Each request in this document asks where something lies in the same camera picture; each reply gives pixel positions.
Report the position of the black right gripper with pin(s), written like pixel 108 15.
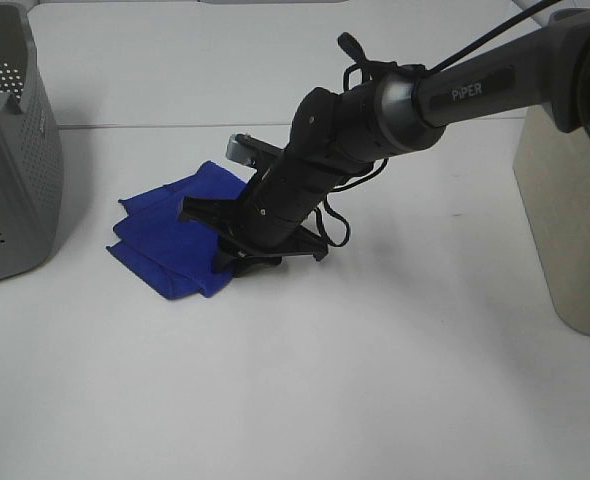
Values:
pixel 264 223

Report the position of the blue towel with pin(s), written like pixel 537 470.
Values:
pixel 173 257

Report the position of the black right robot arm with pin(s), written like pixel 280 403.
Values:
pixel 336 139

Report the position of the grey perforated plastic basket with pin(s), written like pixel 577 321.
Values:
pixel 31 157

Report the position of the beige plastic basket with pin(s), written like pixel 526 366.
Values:
pixel 552 170

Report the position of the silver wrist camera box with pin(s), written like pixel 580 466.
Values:
pixel 251 152

